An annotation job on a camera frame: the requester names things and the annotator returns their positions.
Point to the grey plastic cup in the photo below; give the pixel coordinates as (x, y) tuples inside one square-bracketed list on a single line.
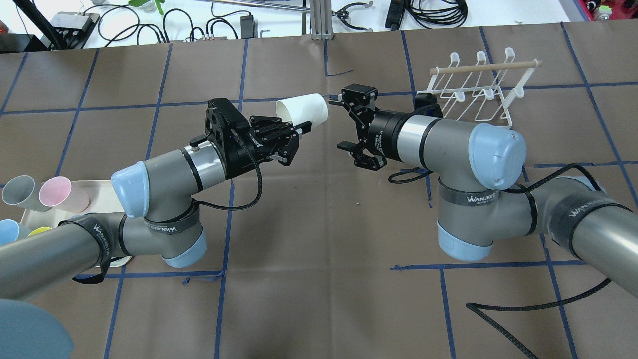
[(23, 191)]

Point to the white wire cup rack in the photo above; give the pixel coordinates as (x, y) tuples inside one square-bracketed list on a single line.
[(481, 92)]

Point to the black power adapter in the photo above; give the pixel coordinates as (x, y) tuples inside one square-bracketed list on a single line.
[(248, 26)]

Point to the cream white plastic cup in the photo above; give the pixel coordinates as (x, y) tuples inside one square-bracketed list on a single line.
[(298, 109)]

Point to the light blue cup at edge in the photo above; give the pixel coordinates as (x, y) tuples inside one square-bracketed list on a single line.
[(11, 231)]

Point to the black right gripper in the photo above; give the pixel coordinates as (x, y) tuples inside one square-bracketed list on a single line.
[(385, 130)]

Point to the aluminium frame post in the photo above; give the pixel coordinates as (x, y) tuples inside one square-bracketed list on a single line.
[(321, 19)]

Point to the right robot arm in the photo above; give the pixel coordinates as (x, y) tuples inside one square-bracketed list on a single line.
[(480, 199)]

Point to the metal reacher grabber tool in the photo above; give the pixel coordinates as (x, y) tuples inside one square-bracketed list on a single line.
[(341, 14)]

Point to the red parts bin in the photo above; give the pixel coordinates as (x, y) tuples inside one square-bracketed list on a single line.
[(608, 9)]

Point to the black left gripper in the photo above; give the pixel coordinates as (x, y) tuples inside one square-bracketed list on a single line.
[(238, 158)]

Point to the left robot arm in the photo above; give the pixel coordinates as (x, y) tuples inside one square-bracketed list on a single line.
[(159, 217)]

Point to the cream plastic tray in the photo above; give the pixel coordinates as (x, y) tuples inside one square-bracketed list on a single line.
[(103, 199)]

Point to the pink plastic cup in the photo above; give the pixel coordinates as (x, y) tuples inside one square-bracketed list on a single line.
[(62, 194)]

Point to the yellow plastic cup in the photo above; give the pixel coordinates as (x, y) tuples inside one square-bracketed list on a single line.
[(39, 230)]

